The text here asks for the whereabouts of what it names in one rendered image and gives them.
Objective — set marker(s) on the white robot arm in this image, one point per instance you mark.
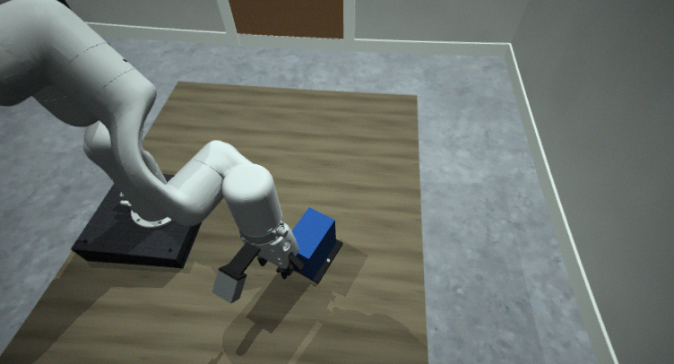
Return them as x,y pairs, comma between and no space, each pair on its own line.
44,47

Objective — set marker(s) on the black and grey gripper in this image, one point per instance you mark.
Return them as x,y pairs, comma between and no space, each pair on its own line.
279,252

